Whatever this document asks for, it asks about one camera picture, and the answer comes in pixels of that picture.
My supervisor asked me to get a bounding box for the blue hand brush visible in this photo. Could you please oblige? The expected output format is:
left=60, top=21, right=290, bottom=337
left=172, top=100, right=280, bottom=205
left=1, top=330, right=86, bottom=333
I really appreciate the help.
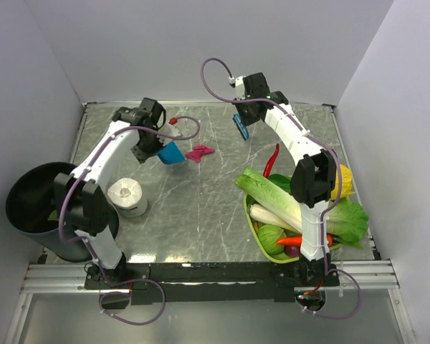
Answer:
left=233, top=113, right=249, bottom=140

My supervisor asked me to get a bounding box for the blue plastic dustpan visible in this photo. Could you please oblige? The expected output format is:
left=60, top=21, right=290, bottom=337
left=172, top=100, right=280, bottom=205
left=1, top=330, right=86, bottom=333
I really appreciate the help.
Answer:
left=157, top=141, right=186, bottom=165

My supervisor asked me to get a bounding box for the pink paper scrap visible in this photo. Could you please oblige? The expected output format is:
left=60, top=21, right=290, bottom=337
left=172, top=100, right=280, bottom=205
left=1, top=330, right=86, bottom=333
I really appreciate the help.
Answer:
left=185, top=145, right=215, bottom=163

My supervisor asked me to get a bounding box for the green paper scrap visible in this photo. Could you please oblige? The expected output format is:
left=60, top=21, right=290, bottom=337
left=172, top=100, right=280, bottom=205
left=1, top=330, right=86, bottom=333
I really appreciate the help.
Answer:
left=47, top=209, right=59, bottom=221

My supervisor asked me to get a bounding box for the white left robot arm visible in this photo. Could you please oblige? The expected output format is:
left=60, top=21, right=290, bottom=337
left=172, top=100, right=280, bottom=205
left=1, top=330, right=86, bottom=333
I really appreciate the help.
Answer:
left=54, top=98, right=166, bottom=288

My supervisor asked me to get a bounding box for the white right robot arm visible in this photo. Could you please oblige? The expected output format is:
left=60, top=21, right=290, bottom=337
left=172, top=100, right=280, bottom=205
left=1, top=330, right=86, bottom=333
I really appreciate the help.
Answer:
left=229, top=72, right=342, bottom=286

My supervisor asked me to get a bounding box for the white paper towel roll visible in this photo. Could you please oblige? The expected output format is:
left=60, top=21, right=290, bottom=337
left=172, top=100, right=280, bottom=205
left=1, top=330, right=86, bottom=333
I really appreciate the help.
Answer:
left=107, top=178, right=148, bottom=218

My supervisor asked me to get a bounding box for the red chili pepper toy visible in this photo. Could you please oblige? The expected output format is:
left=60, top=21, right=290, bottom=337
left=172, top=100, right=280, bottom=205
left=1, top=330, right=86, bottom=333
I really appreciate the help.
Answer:
left=262, top=143, right=280, bottom=178

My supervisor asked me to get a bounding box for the napa cabbage toy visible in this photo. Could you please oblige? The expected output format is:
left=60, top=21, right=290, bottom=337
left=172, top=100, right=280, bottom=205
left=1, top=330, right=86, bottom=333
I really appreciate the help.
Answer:
left=234, top=167, right=302, bottom=234

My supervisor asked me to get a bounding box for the white radish toy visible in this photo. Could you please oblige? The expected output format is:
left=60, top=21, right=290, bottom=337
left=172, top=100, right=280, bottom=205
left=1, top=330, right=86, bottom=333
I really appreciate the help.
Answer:
left=249, top=204, right=300, bottom=234

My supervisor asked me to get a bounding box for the yellow cabbage toy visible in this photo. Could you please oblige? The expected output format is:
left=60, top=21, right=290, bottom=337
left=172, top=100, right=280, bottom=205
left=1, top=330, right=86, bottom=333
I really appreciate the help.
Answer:
left=330, top=164, right=355, bottom=201

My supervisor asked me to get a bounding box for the round green cabbage toy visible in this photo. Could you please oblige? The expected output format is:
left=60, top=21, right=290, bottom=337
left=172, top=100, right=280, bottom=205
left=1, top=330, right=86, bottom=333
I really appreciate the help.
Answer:
left=257, top=224, right=286, bottom=256

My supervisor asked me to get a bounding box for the dark round trash bin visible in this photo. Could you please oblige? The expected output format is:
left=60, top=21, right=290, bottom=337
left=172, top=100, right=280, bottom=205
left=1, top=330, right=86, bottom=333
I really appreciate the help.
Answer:
left=6, top=162, right=119, bottom=263

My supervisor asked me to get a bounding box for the orange carrot toy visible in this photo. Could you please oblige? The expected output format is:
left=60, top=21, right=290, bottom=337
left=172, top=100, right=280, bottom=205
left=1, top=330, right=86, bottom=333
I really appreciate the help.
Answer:
left=276, top=234, right=333, bottom=247

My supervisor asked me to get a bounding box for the purple onion toy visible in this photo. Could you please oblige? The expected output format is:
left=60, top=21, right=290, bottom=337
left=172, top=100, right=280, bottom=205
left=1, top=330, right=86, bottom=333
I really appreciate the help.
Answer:
left=284, top=246, right=300, bottom=258

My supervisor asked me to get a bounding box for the green leafy vegetable toy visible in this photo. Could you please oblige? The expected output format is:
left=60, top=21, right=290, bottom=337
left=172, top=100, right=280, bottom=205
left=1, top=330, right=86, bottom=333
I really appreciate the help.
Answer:
left=326, top=197, right=368, bottom=245

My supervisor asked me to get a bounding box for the green vegetable basket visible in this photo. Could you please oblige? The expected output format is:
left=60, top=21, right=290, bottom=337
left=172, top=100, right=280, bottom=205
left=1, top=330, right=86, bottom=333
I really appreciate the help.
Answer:
left=243, top=173, right=345, bottom=267

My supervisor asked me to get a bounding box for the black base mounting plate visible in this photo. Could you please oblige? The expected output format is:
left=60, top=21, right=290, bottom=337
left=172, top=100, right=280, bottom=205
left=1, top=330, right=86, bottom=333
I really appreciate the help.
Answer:
left=85, top=262, right=340, bottom=305

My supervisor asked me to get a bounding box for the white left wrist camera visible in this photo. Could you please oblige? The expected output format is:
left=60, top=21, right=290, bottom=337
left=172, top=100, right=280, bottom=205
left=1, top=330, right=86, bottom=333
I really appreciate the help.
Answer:
left=159, top=118, right=183, bottom=146

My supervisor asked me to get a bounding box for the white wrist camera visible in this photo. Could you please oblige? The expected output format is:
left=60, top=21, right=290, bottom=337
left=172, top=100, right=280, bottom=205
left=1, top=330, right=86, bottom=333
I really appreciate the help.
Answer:
left=159, top=118, right=183, bottom=146
left=229, top=76, right=246, bottom=100

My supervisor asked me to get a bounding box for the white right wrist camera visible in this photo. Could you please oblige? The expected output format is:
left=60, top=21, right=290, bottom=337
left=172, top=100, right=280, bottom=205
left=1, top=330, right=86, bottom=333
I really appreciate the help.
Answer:
left=229, top=76, right=246, bottom=100

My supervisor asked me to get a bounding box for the aluminium front rail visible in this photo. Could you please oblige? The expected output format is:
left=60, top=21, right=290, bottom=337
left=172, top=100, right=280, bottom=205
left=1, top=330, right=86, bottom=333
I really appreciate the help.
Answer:
left=20, top=260, right=400, bottom=294

